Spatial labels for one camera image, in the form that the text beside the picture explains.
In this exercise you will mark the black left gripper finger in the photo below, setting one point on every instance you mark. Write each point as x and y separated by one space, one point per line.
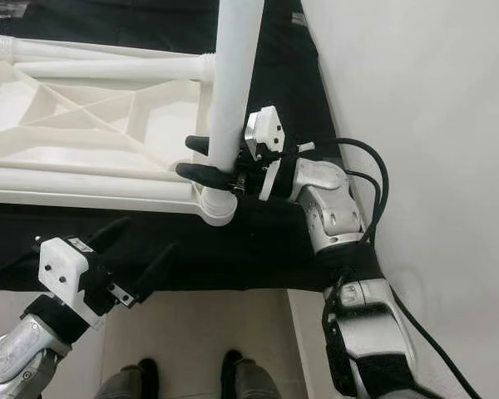
110 229
156 270

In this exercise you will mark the black tablecloth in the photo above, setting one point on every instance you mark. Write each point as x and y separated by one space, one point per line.
200 249

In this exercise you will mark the grey robot left leg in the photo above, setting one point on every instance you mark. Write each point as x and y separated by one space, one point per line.
129 386

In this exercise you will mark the grey robot leg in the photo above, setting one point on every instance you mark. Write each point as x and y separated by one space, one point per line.
254 382
129 386

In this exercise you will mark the white plastic table top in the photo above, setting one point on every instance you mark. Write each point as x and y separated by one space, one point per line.
91 116

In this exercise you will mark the grey robot right leg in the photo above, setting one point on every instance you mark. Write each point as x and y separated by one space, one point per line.
254 382

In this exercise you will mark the clear tape strip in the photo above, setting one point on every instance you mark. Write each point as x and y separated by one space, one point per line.
4 10

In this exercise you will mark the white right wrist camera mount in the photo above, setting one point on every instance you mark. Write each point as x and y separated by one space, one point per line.
264 133

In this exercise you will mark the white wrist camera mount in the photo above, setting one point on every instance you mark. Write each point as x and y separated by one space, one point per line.
264 133
62 266

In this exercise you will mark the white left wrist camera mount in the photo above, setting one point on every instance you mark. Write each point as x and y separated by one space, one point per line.
62 266

